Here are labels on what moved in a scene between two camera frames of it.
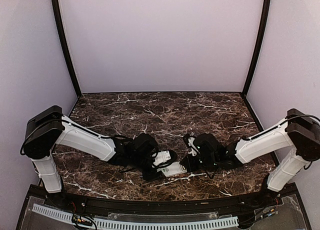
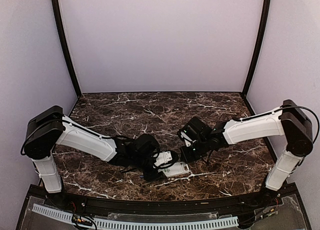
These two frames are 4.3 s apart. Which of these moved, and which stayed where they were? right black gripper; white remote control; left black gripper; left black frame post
Moved: right black gripper
Stayed: left black gripper; left black frame post; white remote control
